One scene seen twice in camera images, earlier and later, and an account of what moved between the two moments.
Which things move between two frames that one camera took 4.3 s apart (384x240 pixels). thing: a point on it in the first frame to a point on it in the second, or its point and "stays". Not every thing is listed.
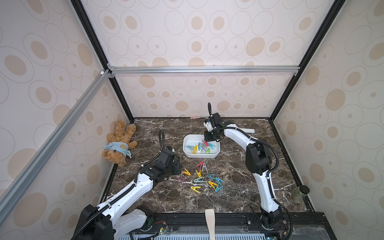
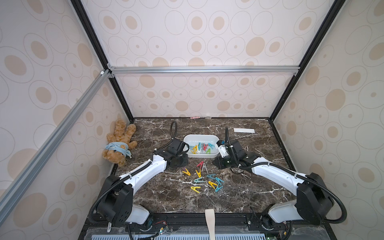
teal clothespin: [211, 146] stays
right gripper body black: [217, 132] to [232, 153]
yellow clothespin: [194, 188] stays
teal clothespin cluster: [219, 186] stays
